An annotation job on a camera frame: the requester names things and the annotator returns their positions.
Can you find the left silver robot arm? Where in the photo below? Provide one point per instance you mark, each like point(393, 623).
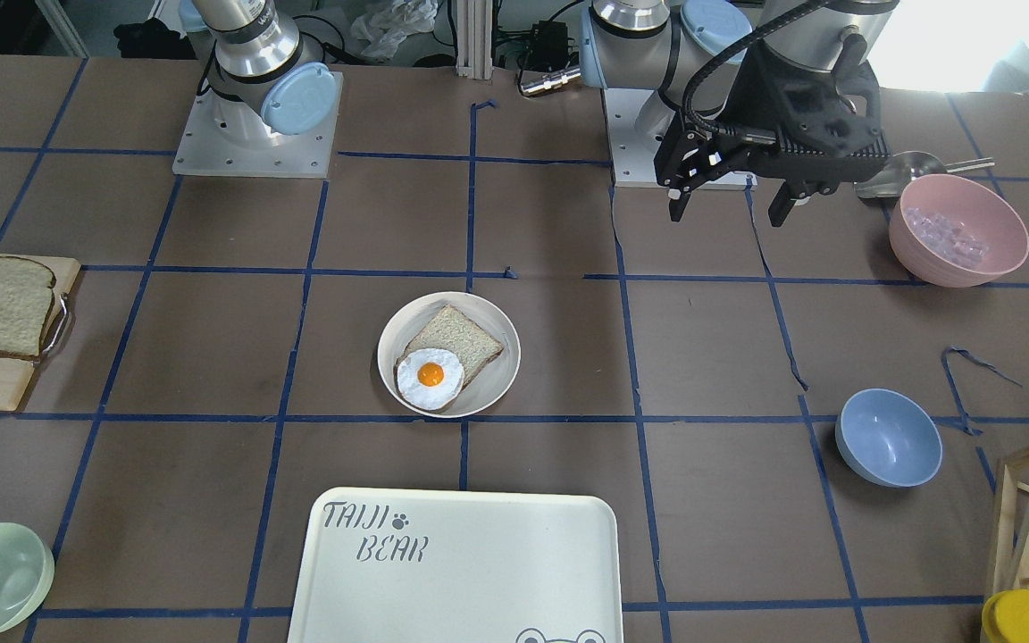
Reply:
point(690, 53)

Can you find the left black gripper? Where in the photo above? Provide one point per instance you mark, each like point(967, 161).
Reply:
point(766, 96)

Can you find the yellow cup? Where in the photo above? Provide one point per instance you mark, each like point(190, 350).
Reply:
point(1005, 617)

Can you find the pink bowl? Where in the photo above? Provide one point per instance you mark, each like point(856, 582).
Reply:
point(954, 233)

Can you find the metal scoop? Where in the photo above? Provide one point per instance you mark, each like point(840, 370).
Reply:
point(904, 167)

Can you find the bread slice on plate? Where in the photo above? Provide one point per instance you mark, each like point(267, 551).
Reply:
point(451, 330)

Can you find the blue bowl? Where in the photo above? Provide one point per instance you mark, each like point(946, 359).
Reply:
point(888, 439)

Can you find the fried egg toy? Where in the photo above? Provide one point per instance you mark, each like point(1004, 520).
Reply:
point(430, 378)

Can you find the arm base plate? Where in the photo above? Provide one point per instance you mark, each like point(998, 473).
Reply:
point(225, 139)
point(636, 119)

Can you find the aluminium frame post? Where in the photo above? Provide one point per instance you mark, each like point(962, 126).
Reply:
point(474, 24)

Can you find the bread slice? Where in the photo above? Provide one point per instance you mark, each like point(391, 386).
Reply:
point(451, 330)
point(26, 300)

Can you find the cream bear tray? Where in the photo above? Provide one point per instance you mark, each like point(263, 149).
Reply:
point(402, 565)

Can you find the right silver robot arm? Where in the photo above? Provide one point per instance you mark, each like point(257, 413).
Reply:
point(95, 161)

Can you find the cream round plate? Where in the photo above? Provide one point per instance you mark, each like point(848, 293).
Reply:
point(490, 385)

